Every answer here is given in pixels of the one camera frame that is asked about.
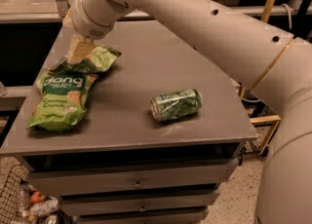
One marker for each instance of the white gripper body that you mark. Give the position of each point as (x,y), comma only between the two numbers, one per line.
(84,20)

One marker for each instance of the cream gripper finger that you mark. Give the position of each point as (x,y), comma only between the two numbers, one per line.
(79,48)

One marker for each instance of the green jalapeno chip bag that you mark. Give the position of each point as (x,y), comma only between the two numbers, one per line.
(98,60)

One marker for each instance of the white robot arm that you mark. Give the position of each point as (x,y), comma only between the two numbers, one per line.
(270,62)

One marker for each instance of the green rice chip bag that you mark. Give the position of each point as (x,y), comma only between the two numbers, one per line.
(63,101)

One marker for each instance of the green soda can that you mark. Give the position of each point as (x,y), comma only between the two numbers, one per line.
(175,105)

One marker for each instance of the grey drawer cabinet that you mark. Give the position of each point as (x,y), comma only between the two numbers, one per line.
(120,165)

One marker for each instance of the snack items in basket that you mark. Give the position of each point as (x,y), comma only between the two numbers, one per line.
(32,205)

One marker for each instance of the black wire basket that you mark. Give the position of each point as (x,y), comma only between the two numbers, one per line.
(14,197)

